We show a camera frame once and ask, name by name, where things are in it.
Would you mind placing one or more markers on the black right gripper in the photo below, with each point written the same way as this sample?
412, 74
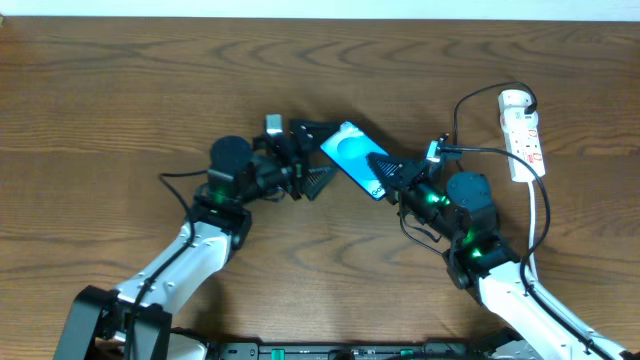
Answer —
409, 179

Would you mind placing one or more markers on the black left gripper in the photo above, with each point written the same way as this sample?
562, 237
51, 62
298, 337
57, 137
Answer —
295, 163

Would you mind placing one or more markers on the blue Galaxy smartphone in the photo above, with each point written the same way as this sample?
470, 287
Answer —
348, 148

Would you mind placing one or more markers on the white power strip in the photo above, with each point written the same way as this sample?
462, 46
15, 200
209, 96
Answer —
525, 144

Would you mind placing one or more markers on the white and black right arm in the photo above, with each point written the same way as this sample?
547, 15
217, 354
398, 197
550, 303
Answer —
480, 261

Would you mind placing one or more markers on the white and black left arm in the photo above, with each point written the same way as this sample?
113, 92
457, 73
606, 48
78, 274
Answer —
137, 314

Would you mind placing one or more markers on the white USB charger plug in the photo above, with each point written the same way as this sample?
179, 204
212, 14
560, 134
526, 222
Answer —
513, 105

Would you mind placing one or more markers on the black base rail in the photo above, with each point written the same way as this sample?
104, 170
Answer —
254, 351

